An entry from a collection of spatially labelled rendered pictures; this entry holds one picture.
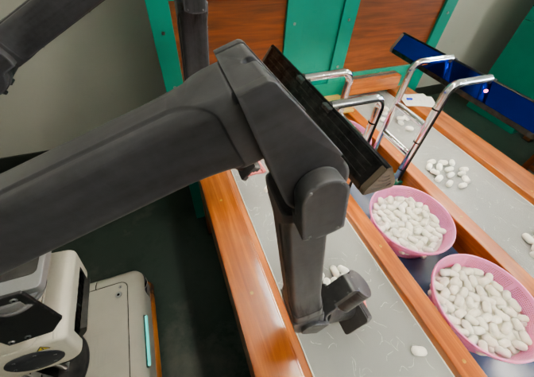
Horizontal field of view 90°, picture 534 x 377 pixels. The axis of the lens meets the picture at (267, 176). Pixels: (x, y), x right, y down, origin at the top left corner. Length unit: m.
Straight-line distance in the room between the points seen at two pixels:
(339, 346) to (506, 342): 0.41
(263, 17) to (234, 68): 0.99
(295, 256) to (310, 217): 0.12
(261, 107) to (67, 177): 0.12
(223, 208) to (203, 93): 0.72
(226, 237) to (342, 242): 0.35
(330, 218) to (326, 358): 0.55
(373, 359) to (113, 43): 1.96
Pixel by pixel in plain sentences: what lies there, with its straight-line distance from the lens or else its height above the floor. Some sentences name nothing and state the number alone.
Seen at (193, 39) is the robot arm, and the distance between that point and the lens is 0.61.
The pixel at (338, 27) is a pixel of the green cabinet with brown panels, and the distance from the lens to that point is 1.33.
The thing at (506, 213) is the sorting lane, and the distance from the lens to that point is 1.26.
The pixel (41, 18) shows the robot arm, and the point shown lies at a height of 1.31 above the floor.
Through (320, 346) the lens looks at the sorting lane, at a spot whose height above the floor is 0.74.
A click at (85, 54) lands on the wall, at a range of 2.07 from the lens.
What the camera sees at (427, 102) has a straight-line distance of 1.65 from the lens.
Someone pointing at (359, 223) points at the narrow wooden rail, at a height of 0.76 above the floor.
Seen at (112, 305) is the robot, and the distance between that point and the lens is 1.36.
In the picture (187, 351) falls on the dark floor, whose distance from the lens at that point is 1.52.
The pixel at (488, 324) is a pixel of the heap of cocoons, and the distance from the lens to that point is 0.98.
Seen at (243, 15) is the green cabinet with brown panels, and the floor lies 1.15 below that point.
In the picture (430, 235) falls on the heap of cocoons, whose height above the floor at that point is 0.74.
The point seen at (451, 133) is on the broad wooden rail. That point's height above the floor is 0.76.
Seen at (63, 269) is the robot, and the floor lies 0.80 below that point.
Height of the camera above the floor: 1.46
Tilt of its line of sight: 46 degrees down
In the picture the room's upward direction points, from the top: 4 degrees clockwise
